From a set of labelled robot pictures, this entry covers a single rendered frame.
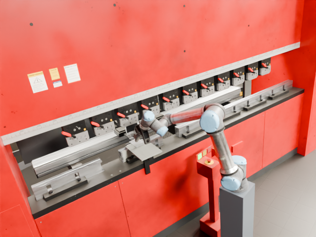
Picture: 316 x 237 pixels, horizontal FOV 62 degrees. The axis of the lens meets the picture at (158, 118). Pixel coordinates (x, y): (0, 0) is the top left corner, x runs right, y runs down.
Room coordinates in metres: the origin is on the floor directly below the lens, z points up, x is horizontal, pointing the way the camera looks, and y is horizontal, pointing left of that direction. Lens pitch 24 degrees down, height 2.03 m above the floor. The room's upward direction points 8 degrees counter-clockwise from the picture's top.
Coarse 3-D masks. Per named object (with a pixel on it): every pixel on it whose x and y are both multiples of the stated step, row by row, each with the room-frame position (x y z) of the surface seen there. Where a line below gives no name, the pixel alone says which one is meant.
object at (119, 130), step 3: (114, 129) 2.10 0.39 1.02; (117, 129) 2.06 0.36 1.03; (120, 129) 2.06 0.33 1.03; (123, 129) 2.05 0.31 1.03; (114, 132) 2.09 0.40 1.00; (117, 132) 2.03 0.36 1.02; (120, 132) 2.02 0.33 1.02; (123, 132) 2.02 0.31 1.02; (117, 135) 2.04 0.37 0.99; (120, 135) 2.01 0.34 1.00; (123, 135) 2.02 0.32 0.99; (126, 135) 1.98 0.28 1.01; (129, 135) 1.98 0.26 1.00; (129, 138) 1.93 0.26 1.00; (132, 138) 1.92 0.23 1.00
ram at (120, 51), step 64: (0, 0) 1.53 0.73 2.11; (64, 0) 1.69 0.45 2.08; (128, 0) 1.90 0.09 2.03; (192, 0) 2.16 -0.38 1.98; (256, 0) 2.53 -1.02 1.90; (0, 64) 1.48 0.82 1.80; (64, 64) 1.65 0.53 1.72; (128, 64) 1.86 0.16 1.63; (192, 64) 2.14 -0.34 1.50; (0, 128) 1.42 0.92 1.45
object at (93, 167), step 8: (96, 160) 1.71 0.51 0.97; (72, 168) 1.64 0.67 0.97; (80, 168) 1.63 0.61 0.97; (88, 168) 1.64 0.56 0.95; (96, 168) 1.67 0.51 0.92; (56, 176) 1.57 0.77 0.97; (64, 176) 1.56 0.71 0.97; (72, 176) 1.58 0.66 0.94; (80, 176) 1.61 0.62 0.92; (88, 176) 1.63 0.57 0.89; (40, 184) 1.50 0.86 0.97; (48, 184) 1.50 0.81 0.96; (56, 184) 1.52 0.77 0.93; (64, 184) 1.55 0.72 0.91; (40, 192) 1.47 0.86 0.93
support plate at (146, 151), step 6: (132, 144) 1.83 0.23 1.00; (144, 144) 1.80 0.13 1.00; (150, 144) 1.79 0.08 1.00; (132, 150) 1.73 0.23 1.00; (138, 150) 1.72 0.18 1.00; (144, 150) 1.71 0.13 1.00; (150, 150) 1.70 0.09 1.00; (156, 150) 1.69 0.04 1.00; (138, 156) 1.64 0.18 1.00; (144, 156) 1.63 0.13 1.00; (150, 156) 1.62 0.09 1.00
